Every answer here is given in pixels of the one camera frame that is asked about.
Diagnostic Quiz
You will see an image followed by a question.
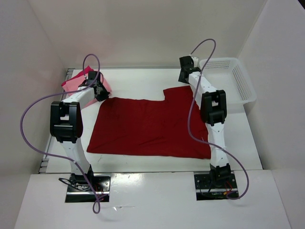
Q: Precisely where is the light pink t shirt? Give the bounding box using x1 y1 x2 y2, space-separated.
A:
61 69 112 108

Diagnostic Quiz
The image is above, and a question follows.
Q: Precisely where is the magenta t shirt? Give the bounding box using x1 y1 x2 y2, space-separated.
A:
61 65 94 91

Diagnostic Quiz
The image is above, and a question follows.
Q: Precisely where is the dark red t shirt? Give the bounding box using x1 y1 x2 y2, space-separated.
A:
87 86 211 159

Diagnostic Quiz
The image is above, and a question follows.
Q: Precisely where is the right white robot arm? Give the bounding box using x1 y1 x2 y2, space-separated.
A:
178 67 231 187

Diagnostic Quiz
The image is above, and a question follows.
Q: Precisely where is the white plastic laundry basket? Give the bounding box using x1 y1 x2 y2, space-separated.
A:
203 57 257 105

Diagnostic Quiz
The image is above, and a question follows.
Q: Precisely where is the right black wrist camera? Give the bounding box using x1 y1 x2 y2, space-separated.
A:
179 55 199 68

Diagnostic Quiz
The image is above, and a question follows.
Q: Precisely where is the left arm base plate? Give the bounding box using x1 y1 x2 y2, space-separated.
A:
59 174 111 203

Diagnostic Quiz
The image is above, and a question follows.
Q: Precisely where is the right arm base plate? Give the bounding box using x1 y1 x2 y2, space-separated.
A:
194 173 239 201

